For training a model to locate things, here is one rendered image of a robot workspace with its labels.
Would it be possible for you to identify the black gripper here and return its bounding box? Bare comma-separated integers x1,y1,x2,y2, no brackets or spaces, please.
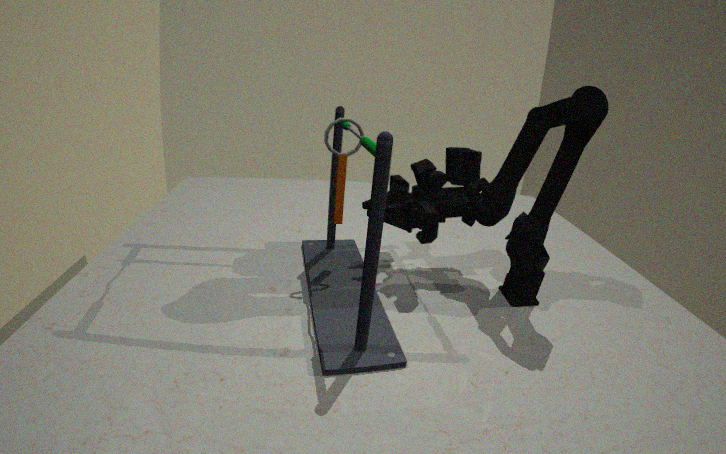
384,175,453,244

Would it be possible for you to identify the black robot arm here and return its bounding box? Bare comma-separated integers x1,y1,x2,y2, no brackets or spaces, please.
411,85,609,307

